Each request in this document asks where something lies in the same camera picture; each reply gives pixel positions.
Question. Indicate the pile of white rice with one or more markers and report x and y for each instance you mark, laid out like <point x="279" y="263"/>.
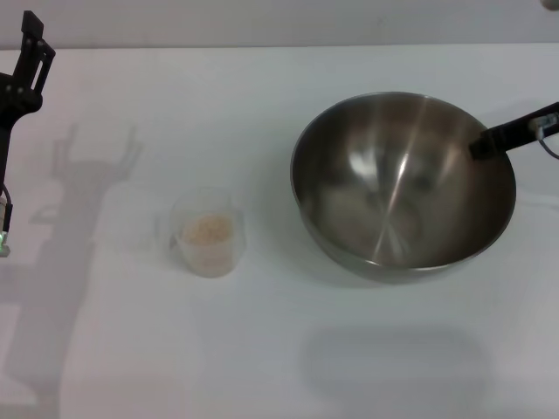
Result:
<point x="207" y="233"/>

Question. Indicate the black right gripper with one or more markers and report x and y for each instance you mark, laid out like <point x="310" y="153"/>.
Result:
<point x="543" y="111"/>

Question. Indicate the stainless steel mixing bowl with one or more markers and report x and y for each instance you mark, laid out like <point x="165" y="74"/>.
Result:
<point x="393" y="196"/>

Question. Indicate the clear plastic measuring cup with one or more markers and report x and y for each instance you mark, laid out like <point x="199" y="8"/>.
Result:
<point x="205" y="262"/>

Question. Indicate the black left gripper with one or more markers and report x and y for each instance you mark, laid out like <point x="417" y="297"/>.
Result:
<point x="8" y="109"/>

